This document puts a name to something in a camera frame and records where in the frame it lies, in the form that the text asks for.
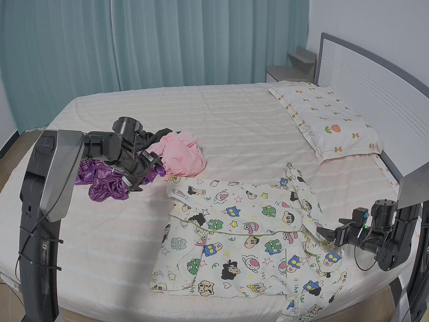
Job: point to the blue-green curtain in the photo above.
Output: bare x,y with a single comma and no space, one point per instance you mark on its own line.
167,29

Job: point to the pink garment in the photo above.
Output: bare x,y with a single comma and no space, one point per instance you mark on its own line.
182,159

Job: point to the white printed pyjama top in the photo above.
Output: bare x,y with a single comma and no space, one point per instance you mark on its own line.
241,233

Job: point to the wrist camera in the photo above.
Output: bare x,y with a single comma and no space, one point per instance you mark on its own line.
361,217
153,159

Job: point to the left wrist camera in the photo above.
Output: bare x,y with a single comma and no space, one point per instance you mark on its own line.
153,159

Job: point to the white printed pillowcase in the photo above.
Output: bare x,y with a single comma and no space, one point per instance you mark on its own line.
385,169

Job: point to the grey bedside table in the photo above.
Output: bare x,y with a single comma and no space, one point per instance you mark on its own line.
285,72

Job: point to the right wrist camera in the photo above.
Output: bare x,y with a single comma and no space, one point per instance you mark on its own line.
361,217

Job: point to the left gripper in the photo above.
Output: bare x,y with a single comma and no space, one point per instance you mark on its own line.
134,169

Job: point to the white printed pillow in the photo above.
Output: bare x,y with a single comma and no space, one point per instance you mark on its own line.
328,119

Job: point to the dark grey garment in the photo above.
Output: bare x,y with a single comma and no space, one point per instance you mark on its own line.
150,139

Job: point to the bed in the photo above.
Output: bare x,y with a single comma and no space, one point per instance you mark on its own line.
234,129

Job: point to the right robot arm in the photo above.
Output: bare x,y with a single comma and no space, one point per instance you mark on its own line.
410,220

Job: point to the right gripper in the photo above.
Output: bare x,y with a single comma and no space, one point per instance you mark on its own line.
352,236

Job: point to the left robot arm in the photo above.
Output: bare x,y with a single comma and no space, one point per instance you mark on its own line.
50,166

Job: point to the purple satin garment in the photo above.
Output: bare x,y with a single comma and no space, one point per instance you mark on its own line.
107,190

